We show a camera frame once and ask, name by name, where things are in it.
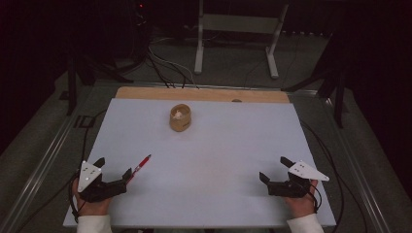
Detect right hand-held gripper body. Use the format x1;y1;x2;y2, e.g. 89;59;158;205
267;159;330;199

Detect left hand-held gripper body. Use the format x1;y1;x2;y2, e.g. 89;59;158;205
77;160;128;204

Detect red pen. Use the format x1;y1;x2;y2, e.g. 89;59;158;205
125;153;153;186

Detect round wooden pen holder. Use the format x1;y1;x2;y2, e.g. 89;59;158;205
168;103;192;133

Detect person's left hand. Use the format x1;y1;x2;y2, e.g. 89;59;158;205
71;179;113;217

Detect person's right hand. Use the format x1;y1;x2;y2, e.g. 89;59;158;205
284;179;320;219

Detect white table board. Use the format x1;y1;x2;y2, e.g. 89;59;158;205
62;97;337;229

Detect black metal stand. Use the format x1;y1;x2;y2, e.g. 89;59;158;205
65;52;134;117
281;30;350;129

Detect wooden table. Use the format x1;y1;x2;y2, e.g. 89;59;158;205
115;85;291;104

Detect dark equipment with red light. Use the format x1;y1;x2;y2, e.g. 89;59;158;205
120;0;154;67

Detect white metal stand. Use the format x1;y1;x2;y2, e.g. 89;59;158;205
193;0;291;80

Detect black floor bracket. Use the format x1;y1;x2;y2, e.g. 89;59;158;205
73;115;97;130

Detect aluminium floor rail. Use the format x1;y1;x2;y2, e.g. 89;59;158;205
322;96;394;233
0;111;84;233

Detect black floor cable bundle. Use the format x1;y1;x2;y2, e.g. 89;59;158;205
146;52;189;89

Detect white floor cable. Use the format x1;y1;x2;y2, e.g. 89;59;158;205
148;47;197;86

